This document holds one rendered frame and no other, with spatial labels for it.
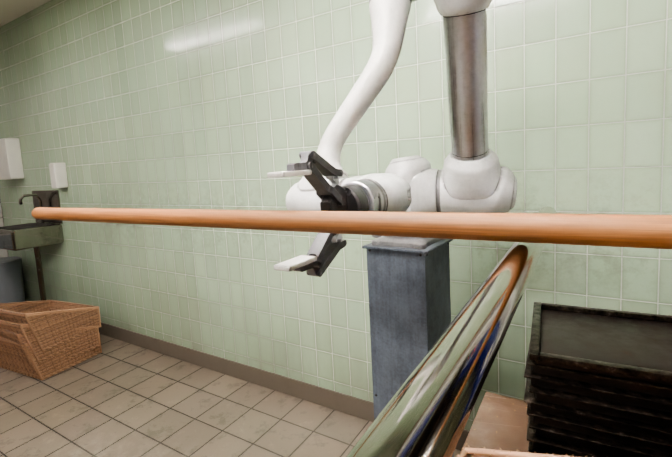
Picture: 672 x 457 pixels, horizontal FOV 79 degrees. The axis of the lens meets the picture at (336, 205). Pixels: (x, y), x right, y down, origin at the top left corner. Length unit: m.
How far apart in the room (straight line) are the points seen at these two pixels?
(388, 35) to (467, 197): 0.50
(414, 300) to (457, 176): 0.39
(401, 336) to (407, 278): 0.19
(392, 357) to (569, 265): 0.74
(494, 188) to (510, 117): 0.52
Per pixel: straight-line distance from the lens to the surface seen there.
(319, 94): 2.00
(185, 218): 0.73
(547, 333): 0.97
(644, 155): 1.66
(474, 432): 1.21
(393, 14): 1.02
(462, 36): 1.09
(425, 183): 1.23
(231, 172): 2.38
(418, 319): 1.29
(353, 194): 0.72
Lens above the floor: 1.27
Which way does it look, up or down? 6 degrees down
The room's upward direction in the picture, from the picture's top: 3 degrees counter-clockwise
